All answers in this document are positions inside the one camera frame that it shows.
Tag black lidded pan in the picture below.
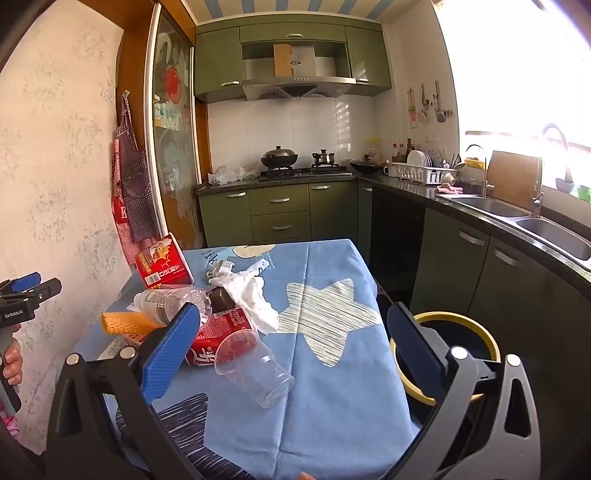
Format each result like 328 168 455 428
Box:
349 154 382 175

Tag clear plastic cup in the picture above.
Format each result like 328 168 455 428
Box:
213 329 296 409

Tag red checked apron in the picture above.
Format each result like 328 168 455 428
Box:
112 138 158 268

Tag black kitchen countertop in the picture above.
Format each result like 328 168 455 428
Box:
196 170 591 273

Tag hanging kitchen utensils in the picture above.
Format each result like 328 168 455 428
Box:
406 82 455 129

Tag steel double sink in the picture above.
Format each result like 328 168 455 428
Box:
436 194 591 261

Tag wooden glass door cabinet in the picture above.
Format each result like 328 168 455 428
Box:
115 0 211 252

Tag green base cabinets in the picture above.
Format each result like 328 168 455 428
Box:
198 178 591 384

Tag person's left hand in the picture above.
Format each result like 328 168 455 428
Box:
0 340 24 387

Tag black wok with lid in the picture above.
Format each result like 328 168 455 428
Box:
261 145 298 169

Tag orange foam net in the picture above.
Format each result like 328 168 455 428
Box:
102 311 167 335

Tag red soda can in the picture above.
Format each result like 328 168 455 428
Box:
185 308 259 370

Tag yellow rim trash bin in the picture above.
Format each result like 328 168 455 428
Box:
389 311 502 407

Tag black gas stove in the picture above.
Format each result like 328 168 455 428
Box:
259 165 354 182

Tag group of sauce bottles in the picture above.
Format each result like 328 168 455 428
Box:
392 137 416 163

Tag steel range hood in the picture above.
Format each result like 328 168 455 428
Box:
241 41 357 101

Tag tall steel faucet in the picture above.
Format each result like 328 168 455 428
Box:
531 123 574 217

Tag green wall cabinets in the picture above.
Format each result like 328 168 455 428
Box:
194 21 393 103

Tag short steel faucet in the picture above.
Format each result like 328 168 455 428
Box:
480 157 496 199

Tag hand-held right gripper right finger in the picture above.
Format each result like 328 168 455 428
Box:
383 302 542 480

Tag clear plastic bags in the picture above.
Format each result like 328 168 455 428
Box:
208 165 262 185

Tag white dish rack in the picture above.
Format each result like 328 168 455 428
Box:
392 161 458 184

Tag clear plastic bottle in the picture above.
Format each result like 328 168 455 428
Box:
134 286 213 326

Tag red and white packet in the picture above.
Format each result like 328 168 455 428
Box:
135 233 194 289

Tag small wooden board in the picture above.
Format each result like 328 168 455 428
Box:
273 44 293 78

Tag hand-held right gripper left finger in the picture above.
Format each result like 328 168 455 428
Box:
45 302 204 480

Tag brown paper cup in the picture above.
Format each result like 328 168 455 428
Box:
206 286 236 313

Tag large wooden cutting board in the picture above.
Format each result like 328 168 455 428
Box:
486 150 541 210

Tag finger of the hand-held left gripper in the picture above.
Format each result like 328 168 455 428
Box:
28 278 63 305
0 272 42 296

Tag blue star print tablecloth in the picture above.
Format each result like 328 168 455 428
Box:
90 239 419 480

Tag white tissue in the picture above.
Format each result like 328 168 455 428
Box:
208 270 281 334

